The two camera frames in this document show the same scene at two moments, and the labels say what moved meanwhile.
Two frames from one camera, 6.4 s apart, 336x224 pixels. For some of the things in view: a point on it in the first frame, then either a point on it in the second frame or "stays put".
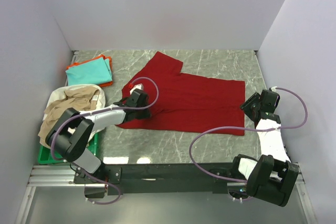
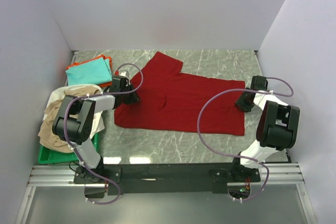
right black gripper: x=252 y=107 → x=243 y=102
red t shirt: x=190 y=102 stays put
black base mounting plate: x=174 y=179 stays put
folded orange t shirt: x=110 y=65 stays put
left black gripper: x=143 y=111 → x=130 y=94
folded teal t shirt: x=96 y=71 stays put
